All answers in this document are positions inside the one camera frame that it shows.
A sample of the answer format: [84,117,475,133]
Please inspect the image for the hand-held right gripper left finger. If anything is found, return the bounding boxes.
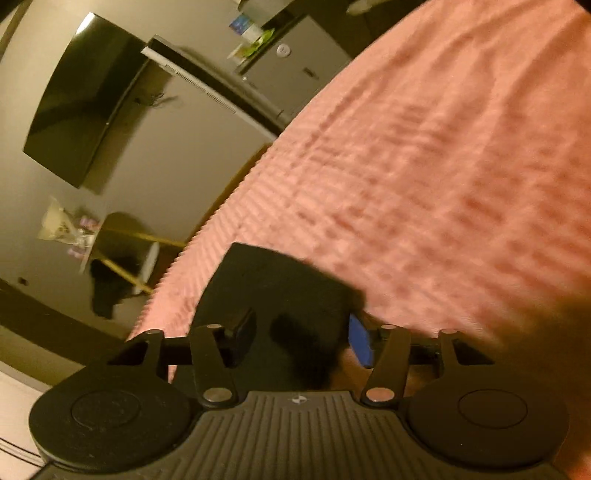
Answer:
[107,308,257,410]

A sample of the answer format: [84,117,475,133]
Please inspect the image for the pink ribbed blanket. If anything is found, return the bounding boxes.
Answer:
[126,0,591,384]

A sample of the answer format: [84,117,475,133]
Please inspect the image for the grey mini fridge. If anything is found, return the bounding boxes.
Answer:
[235,13,353,121]

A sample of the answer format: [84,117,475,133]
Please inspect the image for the green packet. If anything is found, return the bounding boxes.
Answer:
[238,28,276,60]

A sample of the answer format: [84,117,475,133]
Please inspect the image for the black pants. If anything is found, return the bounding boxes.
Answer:
[191,242,369,394]

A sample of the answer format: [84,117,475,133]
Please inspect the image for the black flat television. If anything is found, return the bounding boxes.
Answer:
[23,12,151,189]

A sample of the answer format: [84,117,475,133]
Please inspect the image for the white air conditioner unit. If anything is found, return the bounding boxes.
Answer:
[140,37,288,136]

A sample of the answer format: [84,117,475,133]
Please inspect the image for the dark wooden ledge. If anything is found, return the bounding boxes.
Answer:
[0,277,136,344]

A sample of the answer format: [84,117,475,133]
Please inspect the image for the yellow stick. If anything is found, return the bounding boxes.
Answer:
[100,258,154,295]
[133,232,186,247]

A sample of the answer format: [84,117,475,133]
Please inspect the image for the clear plastic bag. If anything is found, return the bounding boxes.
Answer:
[37,196,100,260]

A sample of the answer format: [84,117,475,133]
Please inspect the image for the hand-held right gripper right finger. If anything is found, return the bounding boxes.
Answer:
[347,314,482,409]

